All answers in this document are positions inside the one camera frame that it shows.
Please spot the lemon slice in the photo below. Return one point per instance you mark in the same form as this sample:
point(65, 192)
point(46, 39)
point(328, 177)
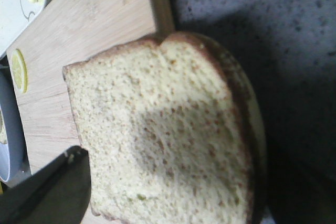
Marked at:
point(19, 71)

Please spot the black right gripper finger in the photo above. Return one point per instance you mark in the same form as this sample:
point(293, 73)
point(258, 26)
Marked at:
point(58, 193)

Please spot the bread slice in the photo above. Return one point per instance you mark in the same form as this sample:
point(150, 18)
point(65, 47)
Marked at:
point(173, 130)
point(3, 135)

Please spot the light blue plate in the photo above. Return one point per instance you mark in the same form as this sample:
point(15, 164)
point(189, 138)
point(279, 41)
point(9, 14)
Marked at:
point(12, 153)

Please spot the white rectangular tray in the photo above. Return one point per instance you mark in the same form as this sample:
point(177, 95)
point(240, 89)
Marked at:
point(16, 15)

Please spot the wooden cutting board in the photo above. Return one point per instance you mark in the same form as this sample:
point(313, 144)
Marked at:
point(68, 31)

